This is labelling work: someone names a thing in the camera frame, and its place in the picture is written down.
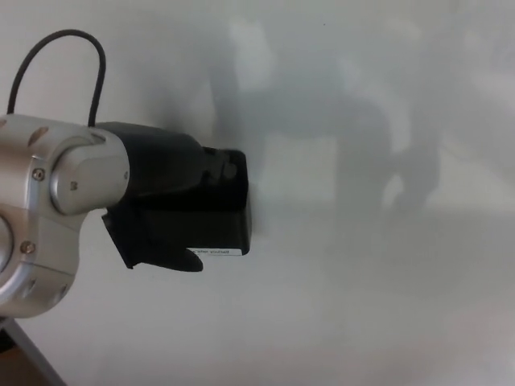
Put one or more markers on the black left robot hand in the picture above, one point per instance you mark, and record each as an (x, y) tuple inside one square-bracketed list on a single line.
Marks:
[(161, 165)]

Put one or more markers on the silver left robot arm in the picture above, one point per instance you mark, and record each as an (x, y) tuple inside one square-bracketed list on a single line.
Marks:
[(48, 209)]

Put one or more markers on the white whiteboard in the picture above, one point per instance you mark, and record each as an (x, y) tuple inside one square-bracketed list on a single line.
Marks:
[(362, 281)]

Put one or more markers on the grey whiteboard frame edge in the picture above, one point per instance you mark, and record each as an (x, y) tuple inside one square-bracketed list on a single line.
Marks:
[(40, 354)]

